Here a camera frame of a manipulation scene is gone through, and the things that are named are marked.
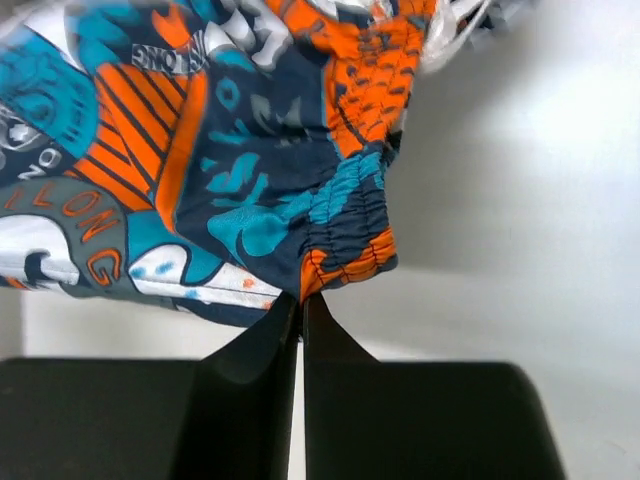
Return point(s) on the colourful patterned shorts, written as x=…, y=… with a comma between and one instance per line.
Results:
x=210, y=156

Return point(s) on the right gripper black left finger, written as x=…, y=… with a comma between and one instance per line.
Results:
x=227, y=416

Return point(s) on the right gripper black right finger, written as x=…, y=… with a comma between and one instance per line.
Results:
x=371, y=419

